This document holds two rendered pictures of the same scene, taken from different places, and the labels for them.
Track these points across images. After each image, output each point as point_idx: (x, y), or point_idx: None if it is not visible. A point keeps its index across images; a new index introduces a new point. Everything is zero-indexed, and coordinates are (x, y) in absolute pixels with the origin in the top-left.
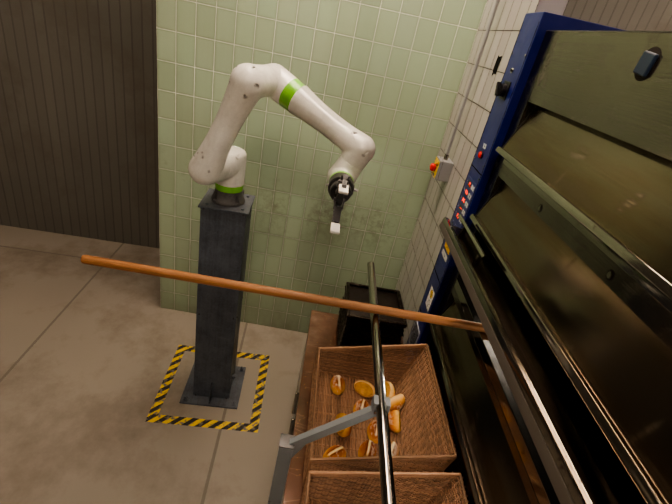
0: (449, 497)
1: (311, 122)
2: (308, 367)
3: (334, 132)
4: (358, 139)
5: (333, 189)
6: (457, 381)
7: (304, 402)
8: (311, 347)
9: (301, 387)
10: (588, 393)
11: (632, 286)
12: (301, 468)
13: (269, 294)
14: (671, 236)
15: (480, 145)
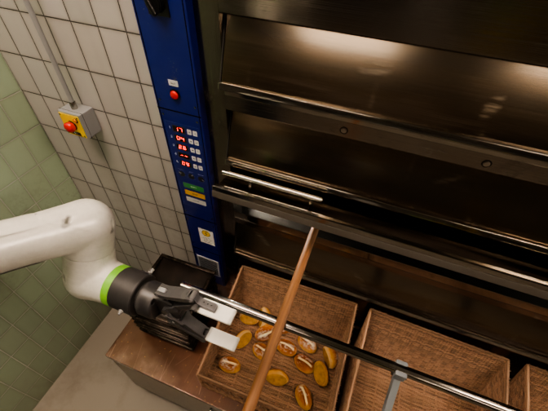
0: (375, 323)
1: None
2: (193, 389)
3: (34, 253)
4: (86, 223)
5: (152, 311)
6: (315, 271)
7: (236, 408)
8: (165, 376)
9: (218, 406)
10: (518, 240)
11: (518, 165)
12: None
13: None
14: None
15: (159, 82)
